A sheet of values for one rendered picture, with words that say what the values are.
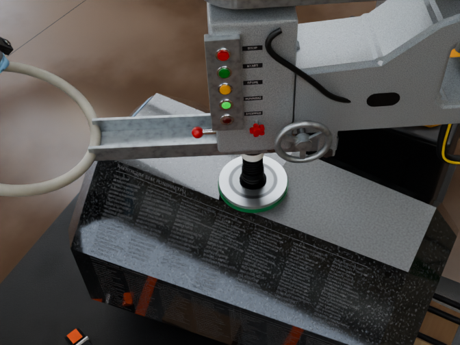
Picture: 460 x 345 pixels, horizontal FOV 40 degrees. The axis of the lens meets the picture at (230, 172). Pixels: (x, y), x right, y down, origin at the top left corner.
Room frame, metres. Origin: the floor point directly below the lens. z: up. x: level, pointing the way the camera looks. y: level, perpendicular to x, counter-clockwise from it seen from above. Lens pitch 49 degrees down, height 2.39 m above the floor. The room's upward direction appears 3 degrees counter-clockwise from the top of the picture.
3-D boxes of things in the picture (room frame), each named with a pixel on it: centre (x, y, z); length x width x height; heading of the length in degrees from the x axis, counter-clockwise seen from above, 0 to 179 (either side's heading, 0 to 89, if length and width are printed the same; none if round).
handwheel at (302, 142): (1.13, -0.19, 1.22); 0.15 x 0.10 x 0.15; 90
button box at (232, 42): (1.14, 0.00, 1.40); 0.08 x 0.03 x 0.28; 90
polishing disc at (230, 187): (1.25, -0.07, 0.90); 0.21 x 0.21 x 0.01
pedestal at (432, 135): (1.90, -0.68, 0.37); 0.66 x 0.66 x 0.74; 60
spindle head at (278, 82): (1.25, -0.15, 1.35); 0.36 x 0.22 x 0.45; 90
